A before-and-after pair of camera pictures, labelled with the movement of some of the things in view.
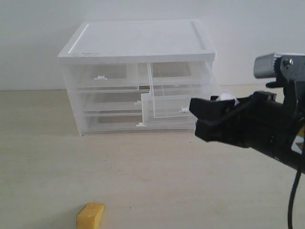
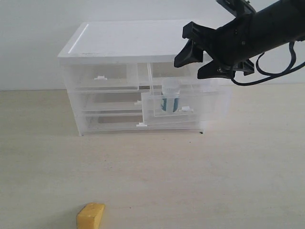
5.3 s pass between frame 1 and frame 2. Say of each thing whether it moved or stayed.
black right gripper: moved
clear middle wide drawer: stayed
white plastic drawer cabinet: stayed
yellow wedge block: stayed
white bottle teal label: moved
